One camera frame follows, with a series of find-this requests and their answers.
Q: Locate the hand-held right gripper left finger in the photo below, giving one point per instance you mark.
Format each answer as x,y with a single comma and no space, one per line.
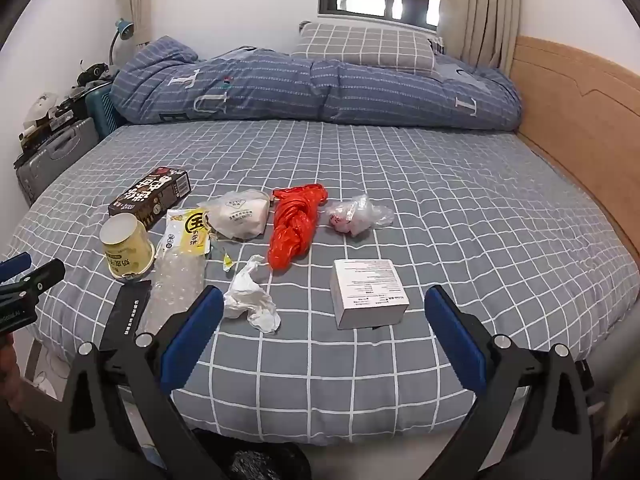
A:
197,330

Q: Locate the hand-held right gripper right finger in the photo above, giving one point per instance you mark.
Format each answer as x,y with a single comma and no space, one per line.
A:
457,340

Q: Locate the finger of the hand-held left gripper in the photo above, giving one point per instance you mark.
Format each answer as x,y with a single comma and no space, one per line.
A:
42,277
15,265

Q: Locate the clear bubble wrap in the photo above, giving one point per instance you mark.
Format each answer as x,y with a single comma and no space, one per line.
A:
177,290

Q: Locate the white tissue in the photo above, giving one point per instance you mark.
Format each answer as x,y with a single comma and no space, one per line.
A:
245,295

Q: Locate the small yellow wrapper scrap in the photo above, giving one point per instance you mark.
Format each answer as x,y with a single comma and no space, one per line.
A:
227,261

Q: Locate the black carton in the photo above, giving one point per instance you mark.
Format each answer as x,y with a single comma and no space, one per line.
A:
125,310

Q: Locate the pale yellow paper cup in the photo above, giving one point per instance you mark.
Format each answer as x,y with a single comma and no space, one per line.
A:
127,255

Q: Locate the yellow snack wrapper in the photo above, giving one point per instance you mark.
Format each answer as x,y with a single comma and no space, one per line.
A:
187,230

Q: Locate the small white box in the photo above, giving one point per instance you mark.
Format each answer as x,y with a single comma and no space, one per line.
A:
367,285

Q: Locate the white face mask packet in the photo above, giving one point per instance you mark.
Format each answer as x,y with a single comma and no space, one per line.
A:
235,212

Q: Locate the brown cookie box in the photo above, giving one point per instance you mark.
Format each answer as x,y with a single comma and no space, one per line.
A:
150,195

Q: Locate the red plastic bag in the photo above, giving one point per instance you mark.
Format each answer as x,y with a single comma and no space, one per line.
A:
290,230

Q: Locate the black waste bin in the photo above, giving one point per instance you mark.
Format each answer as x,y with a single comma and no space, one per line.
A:
255,460

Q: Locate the clear plastic bag with pink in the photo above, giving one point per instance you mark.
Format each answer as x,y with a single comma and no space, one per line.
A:
350,217

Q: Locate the grey suitcase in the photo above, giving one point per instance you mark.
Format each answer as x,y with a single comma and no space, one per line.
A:
55,155

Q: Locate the dark clutter pile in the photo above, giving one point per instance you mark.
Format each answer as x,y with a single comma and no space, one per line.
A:
52,127

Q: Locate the white crumpled item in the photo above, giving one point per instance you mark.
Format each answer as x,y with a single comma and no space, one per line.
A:
42,105

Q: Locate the bed with grey checked sheet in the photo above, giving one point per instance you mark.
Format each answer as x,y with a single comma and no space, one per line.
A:
400,185

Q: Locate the teal suitcase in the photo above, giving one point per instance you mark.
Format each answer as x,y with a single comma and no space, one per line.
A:
100,105

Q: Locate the blue striped quilt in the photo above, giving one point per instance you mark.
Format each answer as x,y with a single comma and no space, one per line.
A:
300,90

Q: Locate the blue desk lamp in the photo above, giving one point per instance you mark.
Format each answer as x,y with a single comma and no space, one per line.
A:
123,27

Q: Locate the grey checked pillow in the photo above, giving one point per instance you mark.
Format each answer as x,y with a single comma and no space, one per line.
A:
360,45

